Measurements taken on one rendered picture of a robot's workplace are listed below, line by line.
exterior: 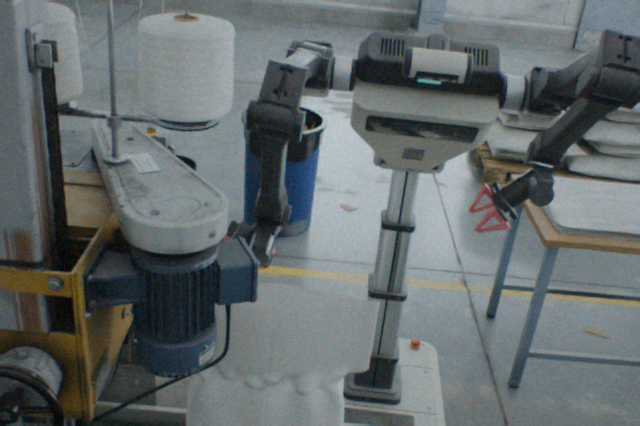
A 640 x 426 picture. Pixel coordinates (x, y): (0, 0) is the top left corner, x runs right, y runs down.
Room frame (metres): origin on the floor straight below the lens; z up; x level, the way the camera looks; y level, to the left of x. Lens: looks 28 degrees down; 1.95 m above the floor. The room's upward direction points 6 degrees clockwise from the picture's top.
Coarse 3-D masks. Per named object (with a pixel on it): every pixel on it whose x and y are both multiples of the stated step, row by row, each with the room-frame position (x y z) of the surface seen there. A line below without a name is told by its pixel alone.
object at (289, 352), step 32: (288, 288) 1.38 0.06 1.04; (224, 320) 1.30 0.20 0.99; (256, 320) 1.29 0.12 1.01; (288, 320) 1.29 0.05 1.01; (320, 320) 1.31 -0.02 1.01; (352, 320) 1.34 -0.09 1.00; (256, 352) 1.29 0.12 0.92; (288, 352) 1.29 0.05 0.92; (320, 352) 1.32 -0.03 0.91; (352, 352) 1.34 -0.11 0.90; (192, 384) 1.32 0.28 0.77; (224, 384) 1.29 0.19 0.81; (256, 384) 1.28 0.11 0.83; (288, 384) 1.31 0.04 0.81; (320, 384) 1.31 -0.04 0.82; (192, 416) 1.29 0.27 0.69; (224, 416) 1.28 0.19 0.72; (256, 416) 1.27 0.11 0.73; (288, 416) 1.28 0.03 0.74; (320, 416) 1.29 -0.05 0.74
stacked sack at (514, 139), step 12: (492, 132) 4.63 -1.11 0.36; (504, 132) 4.59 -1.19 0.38; (516, 132) 4.60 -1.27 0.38; (528, 132) 4.61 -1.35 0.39; (540, 132) 4.64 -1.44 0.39; (492, 144) 4.46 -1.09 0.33; (504, 144) 4.46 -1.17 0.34; (516, 144) 4.46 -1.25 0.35; (528, 144) 4.47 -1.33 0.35; (576, 144) 4.57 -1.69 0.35
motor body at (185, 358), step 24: (144, 264) 0.97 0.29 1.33; (168, 264) 0.97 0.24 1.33; (192, 264) 0.98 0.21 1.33; (168, 288) 0.98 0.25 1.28; (192, 288) 0.99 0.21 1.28; (144, 312) 0.99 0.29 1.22; (168, 312) 0.98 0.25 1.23; (192, 312) 0.99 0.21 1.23; (144, 336) 0.99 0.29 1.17; (168, 336) 0.98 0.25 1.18; (192, 336) 0.99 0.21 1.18; (144, 360) 0.98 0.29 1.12; (168, 360) 0.96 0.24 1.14; (192, 360) 0.98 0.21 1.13
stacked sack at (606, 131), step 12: (600, 120) 4.69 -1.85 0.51; (612, 120) 4.71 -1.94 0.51; (588, 132) 4.51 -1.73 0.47; (600, 132) 4.51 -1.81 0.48; (612, 132) 4.52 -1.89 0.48; (624, 132) 4.53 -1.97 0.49; (636, 132) 4.56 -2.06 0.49; (612, 144) 4.51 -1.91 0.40; (624, 144) 4.50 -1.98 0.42; (636, 144) 4.51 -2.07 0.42
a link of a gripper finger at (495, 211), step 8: (496, 192) 1.55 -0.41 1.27; (496, 200) 1.52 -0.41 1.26; (496, 208) 1.49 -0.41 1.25; (504, 208) 1.51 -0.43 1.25; (488, 216) 1.50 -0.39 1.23; (496, 216) 1.50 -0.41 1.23; (504, 216) 1.49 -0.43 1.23; (480, 224) 1.51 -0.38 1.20; (504, 224) 1.49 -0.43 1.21; (480, 232) 1.51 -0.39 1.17
